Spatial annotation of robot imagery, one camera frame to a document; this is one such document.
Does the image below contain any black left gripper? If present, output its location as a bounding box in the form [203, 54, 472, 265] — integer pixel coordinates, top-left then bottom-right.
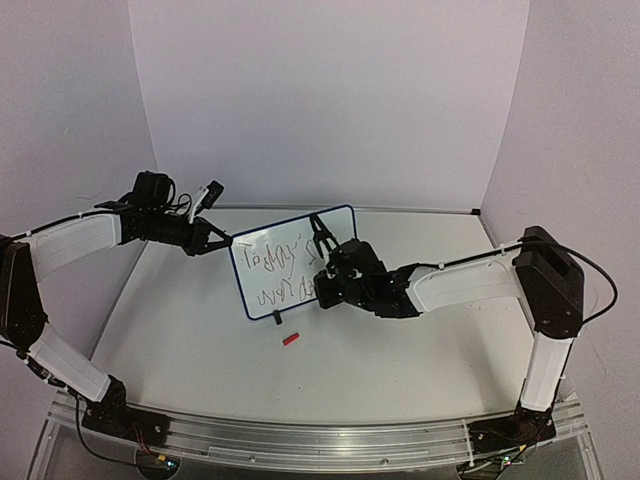
[141, 209, 233, 255]

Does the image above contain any red marker cap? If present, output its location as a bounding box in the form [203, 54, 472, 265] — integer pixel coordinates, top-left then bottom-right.
[282, 333, 300, 346]

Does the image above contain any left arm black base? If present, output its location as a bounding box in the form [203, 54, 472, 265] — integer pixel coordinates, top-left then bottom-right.
[81, 375, 170, 447]

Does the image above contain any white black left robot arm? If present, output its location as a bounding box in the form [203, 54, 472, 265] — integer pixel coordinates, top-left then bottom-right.
[1, 171, 232, 435]

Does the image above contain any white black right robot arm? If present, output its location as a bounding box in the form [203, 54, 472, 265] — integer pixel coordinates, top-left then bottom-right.
[313, 226, 585, 413]

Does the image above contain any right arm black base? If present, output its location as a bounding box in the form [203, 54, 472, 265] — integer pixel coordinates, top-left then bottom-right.
[468, 403, 556, 454]

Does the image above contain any blue-framed whiteboard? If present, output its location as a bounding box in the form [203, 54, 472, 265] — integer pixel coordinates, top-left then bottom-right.
[230, 214, 326, 321]

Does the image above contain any rear aluminium table trim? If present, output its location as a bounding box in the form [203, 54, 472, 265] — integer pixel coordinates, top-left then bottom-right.
[212, 203, 482, 217]

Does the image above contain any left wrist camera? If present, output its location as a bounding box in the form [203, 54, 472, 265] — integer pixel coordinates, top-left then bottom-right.
[188, 180, 224, 223]

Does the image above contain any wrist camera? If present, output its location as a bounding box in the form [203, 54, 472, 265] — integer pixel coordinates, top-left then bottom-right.
[309, 213, 339, 259]
[188, 180, 224, 223]

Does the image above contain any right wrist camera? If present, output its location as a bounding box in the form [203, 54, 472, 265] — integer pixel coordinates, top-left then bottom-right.
[309, 213, 339, 259]

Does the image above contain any aluminium front rail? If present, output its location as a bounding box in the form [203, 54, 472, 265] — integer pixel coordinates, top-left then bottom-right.
[49, 399, 596, 469]

